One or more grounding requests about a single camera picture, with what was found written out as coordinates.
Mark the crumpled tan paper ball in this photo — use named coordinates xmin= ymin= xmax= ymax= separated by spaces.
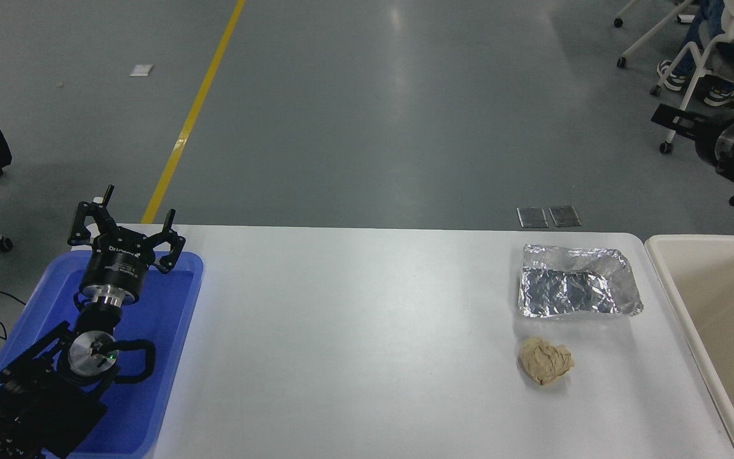
xmin=519 ymin=337 xmax=575 ymax=387

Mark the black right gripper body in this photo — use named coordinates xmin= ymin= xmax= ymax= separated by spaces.
xmin=694 ymin=113 xmax=734 ymax=170

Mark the large pale bin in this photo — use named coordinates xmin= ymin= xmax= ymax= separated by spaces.
xmin=644 ymin=234 xmax=734 ymax=459

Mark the white wheeled chair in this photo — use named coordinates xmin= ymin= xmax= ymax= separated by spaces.
xmin=649 ymin=25 xmax=734 ymax=154
xmin=612 ymin=0 xmax=699 ymax=68

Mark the blue plastic tray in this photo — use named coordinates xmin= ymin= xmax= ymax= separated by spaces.
xmin=0 ymin=250 xmax=205 ymax=459

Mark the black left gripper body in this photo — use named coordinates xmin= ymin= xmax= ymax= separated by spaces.
xmin=80 ymin=231 xmax=155 ymax=297

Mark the crumpled foil tray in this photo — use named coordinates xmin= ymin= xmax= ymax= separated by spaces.
xmin=518 ymin=243 xmax=645 ymax=319

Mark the metal floor plate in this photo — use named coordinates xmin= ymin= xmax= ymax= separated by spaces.
xmin=517 ymin=206 xmax=549 ymax=229
xmin=549 ymin=205 xmax=581 ymax=228

